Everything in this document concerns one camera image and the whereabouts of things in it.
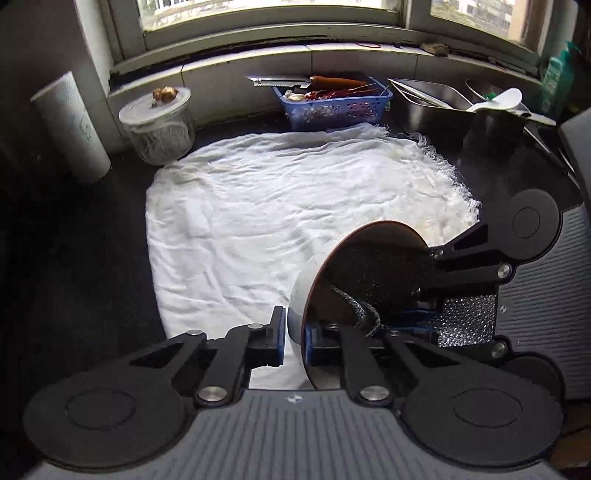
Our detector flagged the serrated knife brown handle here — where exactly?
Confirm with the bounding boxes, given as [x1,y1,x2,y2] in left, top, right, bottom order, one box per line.
[247,75,370,91]

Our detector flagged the white bowl brown inside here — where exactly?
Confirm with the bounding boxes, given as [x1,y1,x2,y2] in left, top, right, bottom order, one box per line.
[286,220,430,391]

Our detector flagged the paper towel roll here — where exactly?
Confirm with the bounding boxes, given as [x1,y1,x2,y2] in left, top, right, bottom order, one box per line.
[30,71,112,184]

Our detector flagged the blue plastic basket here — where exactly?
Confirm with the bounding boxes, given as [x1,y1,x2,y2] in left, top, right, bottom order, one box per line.
[272,76,393,132]

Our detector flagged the green bottle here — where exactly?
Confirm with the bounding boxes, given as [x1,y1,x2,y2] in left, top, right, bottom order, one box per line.
[539,41,580,109]

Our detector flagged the silver mesh scrubbing cloth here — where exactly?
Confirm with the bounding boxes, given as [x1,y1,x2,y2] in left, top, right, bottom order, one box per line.
[323,240,498,348]

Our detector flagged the white ladle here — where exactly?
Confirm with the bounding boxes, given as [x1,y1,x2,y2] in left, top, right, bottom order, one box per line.
[465,88,525,114]

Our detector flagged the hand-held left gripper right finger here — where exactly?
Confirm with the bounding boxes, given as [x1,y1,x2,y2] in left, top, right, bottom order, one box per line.
[302,322,456,408]

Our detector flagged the dried red chillies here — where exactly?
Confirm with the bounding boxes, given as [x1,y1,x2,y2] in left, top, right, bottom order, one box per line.
[305,89,370,101]

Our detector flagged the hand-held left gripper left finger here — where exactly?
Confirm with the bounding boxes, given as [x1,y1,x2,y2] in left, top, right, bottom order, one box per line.
[129,305,284,408]

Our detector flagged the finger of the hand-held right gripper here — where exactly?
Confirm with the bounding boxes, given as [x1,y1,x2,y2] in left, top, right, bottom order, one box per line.
[413,224,513,301]
[384,313,511,364]

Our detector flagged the steel tray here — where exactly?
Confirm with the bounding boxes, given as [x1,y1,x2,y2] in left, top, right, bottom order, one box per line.
[387,78,477,136]

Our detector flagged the glass jar with lid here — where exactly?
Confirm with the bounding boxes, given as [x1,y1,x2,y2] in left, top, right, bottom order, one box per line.
[118,87,197,166]

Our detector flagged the white cloth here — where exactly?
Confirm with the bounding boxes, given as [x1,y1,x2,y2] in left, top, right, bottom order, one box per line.
[145,122,481,389]

